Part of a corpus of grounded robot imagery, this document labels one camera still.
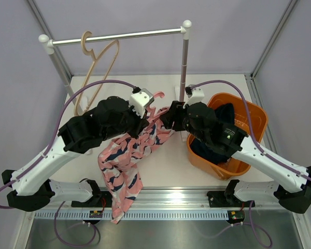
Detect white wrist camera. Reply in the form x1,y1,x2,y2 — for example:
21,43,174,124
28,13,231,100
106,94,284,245
183,85,205,108
129,87,154,118

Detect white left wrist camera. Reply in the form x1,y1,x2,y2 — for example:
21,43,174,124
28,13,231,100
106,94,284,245
129,87,154,118

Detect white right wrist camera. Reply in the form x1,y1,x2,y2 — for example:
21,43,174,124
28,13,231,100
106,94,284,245
183,85,205,108

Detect orange plastic basket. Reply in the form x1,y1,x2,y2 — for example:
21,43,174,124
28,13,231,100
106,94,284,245
186,92,268,181

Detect beige wooden hanger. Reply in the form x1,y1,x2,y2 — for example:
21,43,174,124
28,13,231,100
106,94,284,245
74,30,121,117

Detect pink shark print shorts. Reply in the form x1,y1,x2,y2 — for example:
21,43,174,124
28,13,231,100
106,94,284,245
97,107,174,224

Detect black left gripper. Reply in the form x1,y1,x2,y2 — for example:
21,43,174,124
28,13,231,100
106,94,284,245
102,103,150,142

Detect pink plastic hanger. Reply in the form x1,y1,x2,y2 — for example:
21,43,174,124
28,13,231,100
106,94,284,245
147,91,169,122

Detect aluminium rail with cable duct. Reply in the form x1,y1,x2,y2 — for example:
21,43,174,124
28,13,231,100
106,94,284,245
23,187,305,221

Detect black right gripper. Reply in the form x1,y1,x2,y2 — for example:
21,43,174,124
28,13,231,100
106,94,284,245
160,101,208,144

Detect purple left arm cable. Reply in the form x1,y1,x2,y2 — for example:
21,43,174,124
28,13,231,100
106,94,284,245
0,79,138,246

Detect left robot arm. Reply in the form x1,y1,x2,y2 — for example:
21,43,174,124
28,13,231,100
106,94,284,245
2,92,154,212

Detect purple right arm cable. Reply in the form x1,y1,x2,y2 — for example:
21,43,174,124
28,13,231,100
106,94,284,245
194,79,311,192

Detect navy blue shorts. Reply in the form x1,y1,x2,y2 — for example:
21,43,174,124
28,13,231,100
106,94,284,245
190,102,236,165

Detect white clothes rack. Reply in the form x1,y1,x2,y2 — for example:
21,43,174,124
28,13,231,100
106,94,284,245
38,20,192,101

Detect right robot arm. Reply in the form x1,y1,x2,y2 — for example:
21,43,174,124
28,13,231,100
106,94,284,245
160,101,311,214

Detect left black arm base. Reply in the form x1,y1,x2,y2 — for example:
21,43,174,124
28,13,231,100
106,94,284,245
71,191,112,208

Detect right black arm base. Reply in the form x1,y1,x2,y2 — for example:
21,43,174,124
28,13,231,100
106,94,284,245
206,190,242,208

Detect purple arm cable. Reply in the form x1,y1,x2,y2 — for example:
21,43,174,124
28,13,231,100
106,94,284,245
0,79,138,246
194,79,311,192

